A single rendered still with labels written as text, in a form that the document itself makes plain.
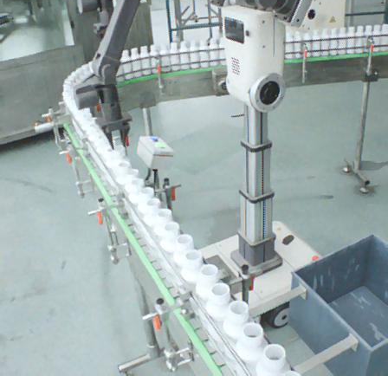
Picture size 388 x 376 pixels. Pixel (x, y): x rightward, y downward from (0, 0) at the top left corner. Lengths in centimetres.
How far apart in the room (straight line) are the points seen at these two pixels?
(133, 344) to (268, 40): 157
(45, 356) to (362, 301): 158
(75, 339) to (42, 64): 266
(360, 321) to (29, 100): 361
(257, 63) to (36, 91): 297
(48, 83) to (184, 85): 190
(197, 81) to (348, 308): 174
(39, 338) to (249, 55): 176
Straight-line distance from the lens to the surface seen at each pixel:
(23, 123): 440
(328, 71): 296
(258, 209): 201
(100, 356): 231
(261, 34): 163
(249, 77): 168
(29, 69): 426
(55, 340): 245
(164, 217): 107
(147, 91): 270
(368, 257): 144
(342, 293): 146
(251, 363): 83
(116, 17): 125
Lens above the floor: 178
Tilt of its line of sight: 32 degrees down
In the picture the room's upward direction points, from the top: 5 degrees counter-clockwise
